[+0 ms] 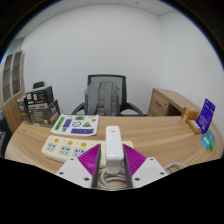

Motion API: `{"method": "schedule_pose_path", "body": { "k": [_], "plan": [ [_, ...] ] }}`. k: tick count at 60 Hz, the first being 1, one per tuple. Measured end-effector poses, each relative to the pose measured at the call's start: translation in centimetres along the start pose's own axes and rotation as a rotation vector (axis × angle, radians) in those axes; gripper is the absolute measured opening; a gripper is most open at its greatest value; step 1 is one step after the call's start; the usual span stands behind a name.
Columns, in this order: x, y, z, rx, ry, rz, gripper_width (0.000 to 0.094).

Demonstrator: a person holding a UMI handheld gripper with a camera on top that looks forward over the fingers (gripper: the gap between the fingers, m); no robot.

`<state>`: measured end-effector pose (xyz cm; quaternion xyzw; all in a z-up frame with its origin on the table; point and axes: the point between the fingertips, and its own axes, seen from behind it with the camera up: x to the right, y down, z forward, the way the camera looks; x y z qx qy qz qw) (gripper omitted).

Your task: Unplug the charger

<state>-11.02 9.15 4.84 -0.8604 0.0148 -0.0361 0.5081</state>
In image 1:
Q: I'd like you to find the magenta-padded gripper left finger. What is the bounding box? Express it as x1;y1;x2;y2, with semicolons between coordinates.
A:
55;143;102;189

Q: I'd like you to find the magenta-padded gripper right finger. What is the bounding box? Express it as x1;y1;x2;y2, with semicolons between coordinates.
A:
122;143;170;189

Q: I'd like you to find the white block charger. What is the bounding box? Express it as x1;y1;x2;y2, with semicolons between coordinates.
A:
105;125;124;175

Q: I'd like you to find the cream power strip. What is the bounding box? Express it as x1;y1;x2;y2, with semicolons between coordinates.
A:
41;134;135;168

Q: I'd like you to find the white printed sticker sheet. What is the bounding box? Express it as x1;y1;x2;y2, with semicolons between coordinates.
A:
50;113;101;137

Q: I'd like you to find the small tan box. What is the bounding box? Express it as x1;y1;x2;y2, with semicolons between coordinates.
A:
186;119;203;135

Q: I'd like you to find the small blue box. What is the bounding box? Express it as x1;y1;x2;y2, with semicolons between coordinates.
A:
200;134;212;150

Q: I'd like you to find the dark printed cardboard box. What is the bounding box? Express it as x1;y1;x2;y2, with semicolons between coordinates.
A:
27;99;61;128
16;97;32;125
25;85;55;106

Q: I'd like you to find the wooden side cabinet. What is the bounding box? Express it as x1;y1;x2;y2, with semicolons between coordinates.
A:
147;87;202;118

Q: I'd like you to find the orange cardboard box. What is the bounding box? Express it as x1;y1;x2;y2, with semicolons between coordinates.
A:
180;107;201;123

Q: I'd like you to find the green box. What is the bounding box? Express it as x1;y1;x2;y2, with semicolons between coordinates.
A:
205;129;217;153

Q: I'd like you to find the grey backpack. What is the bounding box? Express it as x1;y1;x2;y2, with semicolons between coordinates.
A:
83;81;121;117

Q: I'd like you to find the dark chair at table edge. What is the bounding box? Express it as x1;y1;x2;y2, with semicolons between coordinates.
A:
0;118;12;158

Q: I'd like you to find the purple packaging pouch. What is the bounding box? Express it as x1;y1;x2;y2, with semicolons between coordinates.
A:
195;98;217;136

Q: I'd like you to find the small black chair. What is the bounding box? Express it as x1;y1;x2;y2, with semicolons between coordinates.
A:
32;80;46;91

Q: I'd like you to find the black mesh office chair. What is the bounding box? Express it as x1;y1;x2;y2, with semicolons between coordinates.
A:
70;74;145;117

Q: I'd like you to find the wooden shelf unit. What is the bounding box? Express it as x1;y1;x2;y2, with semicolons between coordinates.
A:
0;49;26;134

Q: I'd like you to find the white power strip cable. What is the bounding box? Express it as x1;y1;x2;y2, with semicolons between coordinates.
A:
98;161;188;192

